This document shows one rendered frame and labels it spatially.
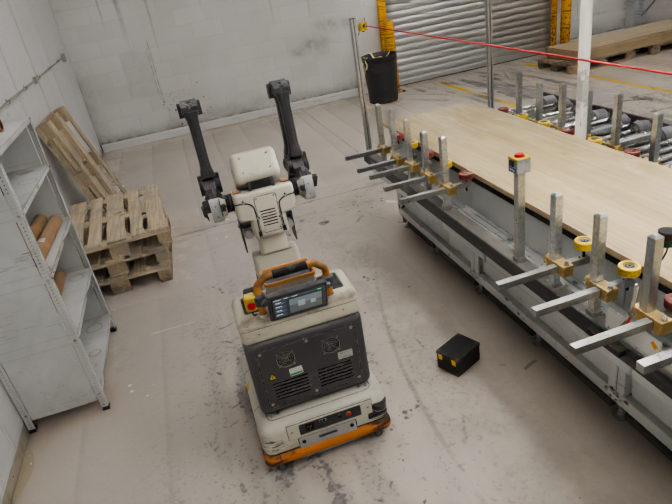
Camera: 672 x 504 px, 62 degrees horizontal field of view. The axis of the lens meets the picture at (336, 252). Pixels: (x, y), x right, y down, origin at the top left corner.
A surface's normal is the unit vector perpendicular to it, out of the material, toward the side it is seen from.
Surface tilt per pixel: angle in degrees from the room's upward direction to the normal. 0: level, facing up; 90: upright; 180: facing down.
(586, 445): 0
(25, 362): 90
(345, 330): 90
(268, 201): 82
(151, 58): 90
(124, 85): 90
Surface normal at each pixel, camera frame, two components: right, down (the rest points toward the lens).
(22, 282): 0.29, 0.40
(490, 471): -0.15, -0.88
